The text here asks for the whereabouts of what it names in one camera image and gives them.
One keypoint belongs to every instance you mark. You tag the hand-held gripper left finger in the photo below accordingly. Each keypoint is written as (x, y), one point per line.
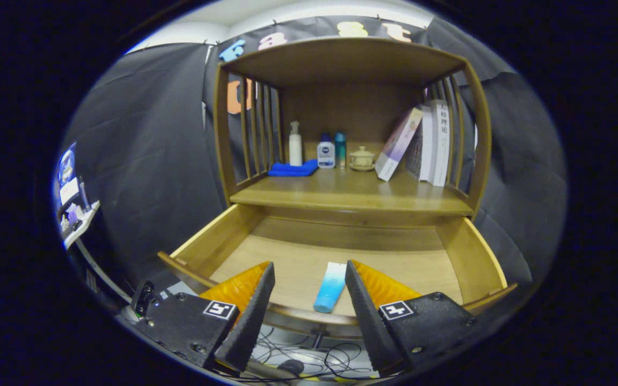
(250, 316)

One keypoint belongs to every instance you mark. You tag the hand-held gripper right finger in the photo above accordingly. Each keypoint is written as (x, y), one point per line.
(368, 316)

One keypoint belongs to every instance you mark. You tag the blue gradient squeeze tube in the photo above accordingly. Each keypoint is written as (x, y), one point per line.
(330, 287)

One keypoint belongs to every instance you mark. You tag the wooden drawer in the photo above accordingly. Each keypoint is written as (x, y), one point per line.
(298, 252)

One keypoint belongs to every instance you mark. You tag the wooden countertop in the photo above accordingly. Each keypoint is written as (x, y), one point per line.
(341, 190)

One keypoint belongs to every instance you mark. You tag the wooden cabinet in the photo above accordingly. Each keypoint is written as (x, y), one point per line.
(341, 59)

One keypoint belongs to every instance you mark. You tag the dark rounded object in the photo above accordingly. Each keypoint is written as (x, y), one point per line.
(291, 367)

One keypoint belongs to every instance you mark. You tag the blue folded cloth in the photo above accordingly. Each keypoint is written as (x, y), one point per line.
(290, 169)

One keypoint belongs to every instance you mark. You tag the beige ceramic lidded cup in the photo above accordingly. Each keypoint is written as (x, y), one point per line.
(361, 159)

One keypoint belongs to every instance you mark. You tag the white bottle blue cap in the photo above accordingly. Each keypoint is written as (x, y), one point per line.
(326, 156)

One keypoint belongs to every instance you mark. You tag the slim teal bottle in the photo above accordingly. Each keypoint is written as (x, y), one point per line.
(340, 153)

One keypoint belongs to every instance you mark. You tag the white pump bottle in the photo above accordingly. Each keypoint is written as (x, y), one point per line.
(295, 150)

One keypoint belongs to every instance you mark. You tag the purple and white book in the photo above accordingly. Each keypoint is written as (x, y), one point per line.
(397, 145)

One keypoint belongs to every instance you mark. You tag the tall white book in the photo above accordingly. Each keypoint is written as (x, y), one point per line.
(440, 145)

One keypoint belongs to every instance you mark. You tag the black backdrop cloth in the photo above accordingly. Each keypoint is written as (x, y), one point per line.
(142, 161)

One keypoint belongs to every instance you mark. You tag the white side shelf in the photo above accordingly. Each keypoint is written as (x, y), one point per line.
(81, 225)

